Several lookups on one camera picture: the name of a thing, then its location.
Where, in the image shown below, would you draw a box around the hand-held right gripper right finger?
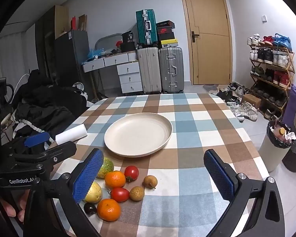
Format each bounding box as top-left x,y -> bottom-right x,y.
203,149 -> 285,237

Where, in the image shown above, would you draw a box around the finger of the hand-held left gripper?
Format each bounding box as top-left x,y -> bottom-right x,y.
42,141 -> 77,165
8,131 -> 51,154

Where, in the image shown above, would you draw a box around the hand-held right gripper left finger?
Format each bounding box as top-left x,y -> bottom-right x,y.
23,148 -> 104,237

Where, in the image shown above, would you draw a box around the orange mandarin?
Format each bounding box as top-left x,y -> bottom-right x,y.
105,170 -> 126,189
97,198 -> 121,222

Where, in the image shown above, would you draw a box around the dark purple plum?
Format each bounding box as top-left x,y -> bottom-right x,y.
83,202 -> 97,215

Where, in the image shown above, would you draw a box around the brown longan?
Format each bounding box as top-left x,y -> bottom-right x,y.
129,186 -> 145,201
143,175 -> 158,189

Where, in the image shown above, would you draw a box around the cream round plate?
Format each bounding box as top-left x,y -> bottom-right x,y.
104,113 -> 173,157

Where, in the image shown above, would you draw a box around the person's left hand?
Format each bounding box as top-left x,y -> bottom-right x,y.
0,190 -> 31,224

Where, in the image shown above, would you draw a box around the white cloth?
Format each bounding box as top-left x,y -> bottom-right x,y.
55,124 -> 87,146

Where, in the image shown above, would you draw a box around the pile of black clothes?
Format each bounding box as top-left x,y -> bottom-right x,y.
12,69 -> 88,141

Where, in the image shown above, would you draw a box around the red tomato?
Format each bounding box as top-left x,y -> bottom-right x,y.
110,187 -> 130,202
124,165 -> 140,182

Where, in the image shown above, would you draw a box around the checkered tablecloth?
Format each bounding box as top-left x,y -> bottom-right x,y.
48,93 -> 269,237

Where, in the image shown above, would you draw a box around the white trash bin black bag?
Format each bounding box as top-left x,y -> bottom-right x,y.
258,120 -> 296,173

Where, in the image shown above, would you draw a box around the scattered sneakers pile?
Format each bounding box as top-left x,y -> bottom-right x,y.
210,81 -> 259,122

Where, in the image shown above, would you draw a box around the brown cardboard box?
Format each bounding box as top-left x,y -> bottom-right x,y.
241,94 -> 262,109

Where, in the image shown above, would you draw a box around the black cabinet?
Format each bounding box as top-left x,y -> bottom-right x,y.
54,30 -> 90,97

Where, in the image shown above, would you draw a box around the white curtain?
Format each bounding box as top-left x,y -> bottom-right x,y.
0,25 -> 38,87

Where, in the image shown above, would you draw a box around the white desk with drawers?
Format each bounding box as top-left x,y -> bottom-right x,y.
82,51 -> 143,94

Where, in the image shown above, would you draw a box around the blue plastic bag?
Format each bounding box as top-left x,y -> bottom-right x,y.
87,47 -> 106,59

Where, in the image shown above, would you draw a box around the purple bag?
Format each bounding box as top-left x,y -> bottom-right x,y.
282,83 -> 296,129

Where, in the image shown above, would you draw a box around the silver suitcase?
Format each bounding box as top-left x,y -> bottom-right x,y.
158,47 -> 185,94

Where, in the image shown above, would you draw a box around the beige suitcase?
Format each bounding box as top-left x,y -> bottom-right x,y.
137,47 -> 162,95

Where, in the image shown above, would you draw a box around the wide black box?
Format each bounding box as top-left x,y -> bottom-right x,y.
120,42 -> 137,53

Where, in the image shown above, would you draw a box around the flat cardboard sheet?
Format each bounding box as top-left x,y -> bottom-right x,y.
54,5 -> 69,39

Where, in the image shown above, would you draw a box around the rows of assorted shoes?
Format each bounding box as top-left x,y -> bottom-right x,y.
247,33 -> 293,115

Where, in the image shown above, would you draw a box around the small black box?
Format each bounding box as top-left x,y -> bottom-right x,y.
122,31 -> 135,44

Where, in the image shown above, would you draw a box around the wooden shoe rack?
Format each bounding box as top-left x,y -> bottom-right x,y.
247,33 -> 295,119

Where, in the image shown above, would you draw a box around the yellow and black shoebox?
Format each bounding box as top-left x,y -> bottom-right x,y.
159,38 -> 178,48

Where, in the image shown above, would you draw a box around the wooden door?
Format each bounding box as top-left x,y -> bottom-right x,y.
179,0 -> 233,86

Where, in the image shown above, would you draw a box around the teal suitcase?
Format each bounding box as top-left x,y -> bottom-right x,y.
136,9 -> 159,47

